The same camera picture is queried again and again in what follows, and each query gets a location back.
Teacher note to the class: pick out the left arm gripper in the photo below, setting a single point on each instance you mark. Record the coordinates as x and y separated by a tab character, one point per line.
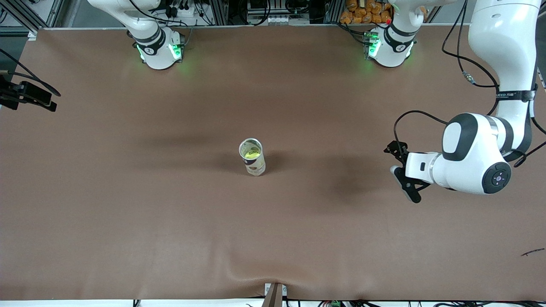
397	150

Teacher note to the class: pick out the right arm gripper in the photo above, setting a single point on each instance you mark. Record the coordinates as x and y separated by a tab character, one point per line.
26	93

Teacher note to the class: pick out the Wilson tennis ball can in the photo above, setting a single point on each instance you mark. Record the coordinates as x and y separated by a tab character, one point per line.
256	167

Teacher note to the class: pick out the yellow tennis ball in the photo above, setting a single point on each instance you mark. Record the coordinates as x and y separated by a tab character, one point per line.
251	155

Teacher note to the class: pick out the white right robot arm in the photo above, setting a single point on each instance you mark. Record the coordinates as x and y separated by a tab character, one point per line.
158	51

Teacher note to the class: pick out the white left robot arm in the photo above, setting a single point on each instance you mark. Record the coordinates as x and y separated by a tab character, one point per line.
469	170

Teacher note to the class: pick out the pile of orange objects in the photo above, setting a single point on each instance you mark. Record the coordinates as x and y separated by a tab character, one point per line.
367	12

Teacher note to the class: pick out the brown table cover mat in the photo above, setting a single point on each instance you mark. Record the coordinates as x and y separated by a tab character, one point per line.
273	234

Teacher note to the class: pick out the green plug connector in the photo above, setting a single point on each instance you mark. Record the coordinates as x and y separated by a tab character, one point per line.
335	304

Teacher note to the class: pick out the white power strip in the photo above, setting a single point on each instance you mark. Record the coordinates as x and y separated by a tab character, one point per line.
183	10

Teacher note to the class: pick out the aluminium diagonal frame strut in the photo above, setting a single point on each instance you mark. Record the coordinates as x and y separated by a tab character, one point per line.
25	16

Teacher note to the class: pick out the aluminium frame post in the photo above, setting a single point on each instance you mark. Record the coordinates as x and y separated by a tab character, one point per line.
55	13
333	12
219	12

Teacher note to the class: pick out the camera mount clamp post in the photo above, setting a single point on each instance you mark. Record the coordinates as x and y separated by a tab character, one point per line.
273	298

